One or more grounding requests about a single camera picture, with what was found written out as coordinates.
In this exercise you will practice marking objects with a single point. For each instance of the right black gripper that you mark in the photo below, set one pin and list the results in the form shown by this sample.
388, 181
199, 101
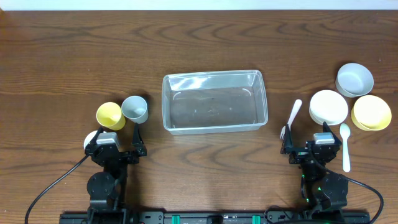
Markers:
301, 154

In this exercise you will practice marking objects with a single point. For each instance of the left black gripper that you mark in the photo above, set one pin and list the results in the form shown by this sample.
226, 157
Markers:
123, 156

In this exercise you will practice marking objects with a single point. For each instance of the white plastic cup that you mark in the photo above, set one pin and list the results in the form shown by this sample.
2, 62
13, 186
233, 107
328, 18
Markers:
89, 137

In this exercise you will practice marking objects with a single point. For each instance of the yellow plastic cup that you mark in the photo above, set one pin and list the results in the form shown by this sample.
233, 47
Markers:
110, 116

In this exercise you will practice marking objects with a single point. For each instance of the grey plastic cup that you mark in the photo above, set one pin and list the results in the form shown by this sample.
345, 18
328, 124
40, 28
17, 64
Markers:
135, 108

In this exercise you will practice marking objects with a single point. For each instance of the white plastic fork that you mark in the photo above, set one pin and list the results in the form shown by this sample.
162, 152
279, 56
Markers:
295, 109

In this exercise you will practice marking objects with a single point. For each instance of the white plastic bowl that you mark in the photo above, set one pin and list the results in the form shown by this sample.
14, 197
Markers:
328, 106

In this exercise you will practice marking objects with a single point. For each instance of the pale green plastic spoon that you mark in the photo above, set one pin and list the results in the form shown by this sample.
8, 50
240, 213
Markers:
345, 134

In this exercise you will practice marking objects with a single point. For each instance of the yellow plastic bowl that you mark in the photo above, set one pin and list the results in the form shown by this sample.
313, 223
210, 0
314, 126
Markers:
371, 113

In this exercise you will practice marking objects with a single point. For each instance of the grey plastic bowl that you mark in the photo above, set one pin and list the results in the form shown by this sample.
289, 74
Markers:
354, 80

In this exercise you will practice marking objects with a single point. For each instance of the clear plastic storage container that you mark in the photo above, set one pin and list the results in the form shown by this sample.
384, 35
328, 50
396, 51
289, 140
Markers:
214, 102

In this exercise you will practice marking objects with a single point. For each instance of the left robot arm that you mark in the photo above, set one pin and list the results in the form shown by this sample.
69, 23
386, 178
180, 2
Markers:
107, 188

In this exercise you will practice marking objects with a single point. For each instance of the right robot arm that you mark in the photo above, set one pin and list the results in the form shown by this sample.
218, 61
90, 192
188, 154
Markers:
326, 192

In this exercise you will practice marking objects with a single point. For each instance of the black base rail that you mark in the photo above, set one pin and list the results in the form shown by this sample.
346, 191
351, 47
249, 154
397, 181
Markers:
270, 216

